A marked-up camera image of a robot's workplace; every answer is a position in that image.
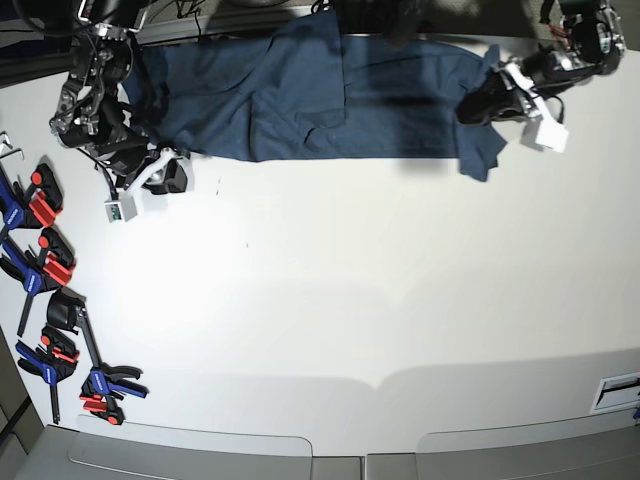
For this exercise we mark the grey chair backrest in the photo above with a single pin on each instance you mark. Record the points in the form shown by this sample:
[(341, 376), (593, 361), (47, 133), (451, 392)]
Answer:
[(533, 451), (67, 454)]

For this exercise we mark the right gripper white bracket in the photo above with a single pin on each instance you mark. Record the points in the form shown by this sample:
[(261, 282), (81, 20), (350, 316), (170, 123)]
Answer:
[(158, 170)]

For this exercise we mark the blue red bar clamp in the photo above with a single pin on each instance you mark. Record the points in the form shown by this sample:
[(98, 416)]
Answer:
[(50, 270), (36, 207), (54, 361), (105, 385)]

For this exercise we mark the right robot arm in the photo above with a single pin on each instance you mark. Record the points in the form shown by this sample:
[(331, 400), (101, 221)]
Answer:
[(104, 104)]

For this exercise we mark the black hex key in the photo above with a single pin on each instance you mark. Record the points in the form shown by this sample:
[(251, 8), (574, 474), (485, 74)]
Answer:
[(8, 149)]

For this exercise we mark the blue T-shirt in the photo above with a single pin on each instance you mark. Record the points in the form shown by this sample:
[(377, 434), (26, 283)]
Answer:
[(309, 92)]

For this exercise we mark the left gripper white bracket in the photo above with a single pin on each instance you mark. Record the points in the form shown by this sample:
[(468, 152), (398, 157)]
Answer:
[(512, 96)]

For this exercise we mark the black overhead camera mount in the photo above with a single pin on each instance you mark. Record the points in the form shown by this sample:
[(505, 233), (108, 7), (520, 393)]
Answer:
[(402, 21)]

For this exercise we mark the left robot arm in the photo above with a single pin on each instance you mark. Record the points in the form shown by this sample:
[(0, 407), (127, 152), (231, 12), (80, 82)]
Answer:
[(588, 42)]

